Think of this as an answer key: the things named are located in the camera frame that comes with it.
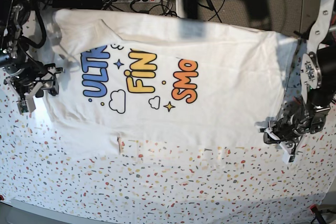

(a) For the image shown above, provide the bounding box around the red clamp right corner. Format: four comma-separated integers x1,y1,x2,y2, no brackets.
310,205,327,224

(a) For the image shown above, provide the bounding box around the terrazzo patterned tablecloth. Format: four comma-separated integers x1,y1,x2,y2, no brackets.
0,14,336,224

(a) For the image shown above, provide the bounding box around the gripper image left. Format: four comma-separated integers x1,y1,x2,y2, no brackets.
4,62,65,114

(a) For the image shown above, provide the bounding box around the white printed T-shirt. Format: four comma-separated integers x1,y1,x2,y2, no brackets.
45,9,297,155

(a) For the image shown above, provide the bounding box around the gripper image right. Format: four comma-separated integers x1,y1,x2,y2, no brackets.
259,103,331,164

